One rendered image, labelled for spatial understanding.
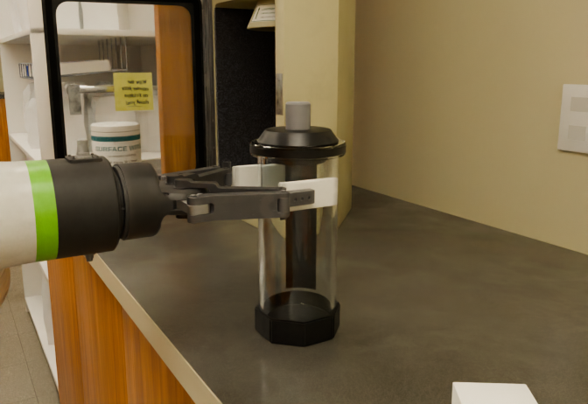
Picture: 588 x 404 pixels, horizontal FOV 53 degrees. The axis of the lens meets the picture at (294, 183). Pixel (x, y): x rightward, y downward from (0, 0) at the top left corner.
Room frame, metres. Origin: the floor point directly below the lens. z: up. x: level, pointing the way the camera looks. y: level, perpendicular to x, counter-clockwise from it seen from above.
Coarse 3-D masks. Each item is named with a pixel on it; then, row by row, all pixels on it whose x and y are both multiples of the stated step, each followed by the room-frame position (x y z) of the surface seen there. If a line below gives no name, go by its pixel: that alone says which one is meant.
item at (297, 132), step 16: (288, 112) 0.64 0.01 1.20; (304, 112) 0.64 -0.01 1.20; (272, 128) 0.66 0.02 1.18; (288, 128) 0.64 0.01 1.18; (304, 128) 0.64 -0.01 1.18; (320, 128) 0.66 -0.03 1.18; (272, 144) 0.62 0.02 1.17; (288, 144) 0.61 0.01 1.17; (304, 144) 0.61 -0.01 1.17; (320, 144) 0.61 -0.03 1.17
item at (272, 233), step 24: (264, 144) 0.63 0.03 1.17; (336, 144) 0.63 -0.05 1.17; (264, 168) 0.63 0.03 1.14; (288, 168) 0.61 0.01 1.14; (312, 168) 0.61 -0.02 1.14; (336, 168) 0.64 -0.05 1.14; (312, 216) 0.61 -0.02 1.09; (336, 216) 0.64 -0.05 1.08; (264, 240) 0.63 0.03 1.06; (288, 240) 0.61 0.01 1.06; (312, 240) 0.61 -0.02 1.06; (336, 240) 0.64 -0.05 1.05; (264, 264) 0.63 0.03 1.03; (288, 264) 0.61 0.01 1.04; (312, 264) 0.61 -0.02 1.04; (336, 264) 0.64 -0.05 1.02; (264, 288) 0.63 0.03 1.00; (288, 288) 0.61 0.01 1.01; (312, 288) 0.61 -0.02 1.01; (336, 288) 0.65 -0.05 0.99; (264, 312) 0.63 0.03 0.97; (288, 312) 0.61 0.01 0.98; (312, 312) 0.61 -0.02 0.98
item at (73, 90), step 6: (72, 90) 1.13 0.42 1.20; (78, 90) 1.13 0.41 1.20; (72, 96) 1.13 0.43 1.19; (78, 96) 1.14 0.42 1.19; (72, 102) 1.13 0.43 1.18; (78, 102) 1.13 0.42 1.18; (72, 108) 1.13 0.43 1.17; (78, 108) 1.13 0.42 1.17; (72, 114) 1.13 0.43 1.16; (78, 114) 1.13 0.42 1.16
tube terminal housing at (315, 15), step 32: (224, 0) 1.20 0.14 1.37; (256, 0) 1.17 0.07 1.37; (288, 0) 1.00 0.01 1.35; (320, 0) 1.03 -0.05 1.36; (352, 0) 1.20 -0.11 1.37; (288, 32) 1.00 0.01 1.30; (320, 32) 1.03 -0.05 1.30; (352, 32) 1.20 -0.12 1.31; (288, 64) 1.00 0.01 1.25; (320, 64) 1.03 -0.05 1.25; (352, 64) 1.21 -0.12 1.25; (288, 96) 1.00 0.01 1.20; (320, 96) 1.03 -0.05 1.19; (352, 96) 1.22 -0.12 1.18; (352, 128) 1.23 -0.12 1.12; (352, 160) 1.24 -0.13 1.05; (256, 224) 1.09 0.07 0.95
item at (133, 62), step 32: (64, 32) 1.14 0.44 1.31; (96, 32) 1.17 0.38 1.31; (128, 32) 1.19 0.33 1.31; (160, 32) 1.22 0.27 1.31; (64, 64) 1.14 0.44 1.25; (96, 64) 1.17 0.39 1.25; (128, 64) 1.19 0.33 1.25; (160, 64) 1.21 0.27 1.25; (64, 96) 1.14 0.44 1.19; (96, 96) 1.16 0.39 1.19; (128, 96) 1.19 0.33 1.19; (160, 96) 1.21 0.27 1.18; (192, 96) 1.24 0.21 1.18; (96, 128) 1.16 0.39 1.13; (128, 128) 1.19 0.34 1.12; (160, 128) 1.21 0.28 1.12; (192, 128) 1.24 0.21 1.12; (128, 160) 1.18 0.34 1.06; (160, 160) 1.21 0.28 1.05; (192, 160) 1.24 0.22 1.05
